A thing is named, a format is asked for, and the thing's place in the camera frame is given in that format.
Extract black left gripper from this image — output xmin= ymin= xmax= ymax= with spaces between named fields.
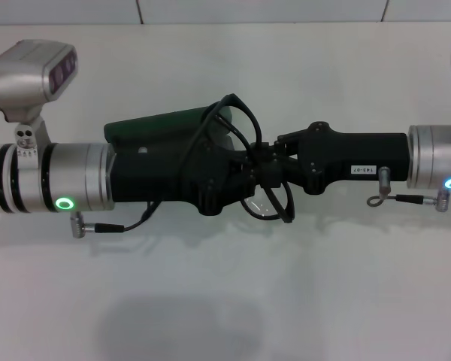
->
xmin=111 ymin=141 xmax=280 ymax=217

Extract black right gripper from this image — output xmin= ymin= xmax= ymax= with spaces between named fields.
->
xmin=261 ymin=120 xmax=410 ymax=195

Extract black glasses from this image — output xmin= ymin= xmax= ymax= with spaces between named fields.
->
xmin=186 ymin=93 xmax=296 ymax=226

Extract green glasses case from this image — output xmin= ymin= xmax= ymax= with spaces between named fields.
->
xmin=103 ymin=105 xmax=238 ymax=159

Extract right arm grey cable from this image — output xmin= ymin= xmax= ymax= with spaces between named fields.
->
xmin=366 ymin=165 xmax=451 ymax=214

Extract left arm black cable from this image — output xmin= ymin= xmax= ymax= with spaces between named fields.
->
xmin=69 ymin=201 xmax=157 ymax=238

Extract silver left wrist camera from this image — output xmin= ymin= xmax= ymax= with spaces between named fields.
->
xmin=0 ymin=39 xmax=78 ymax=125

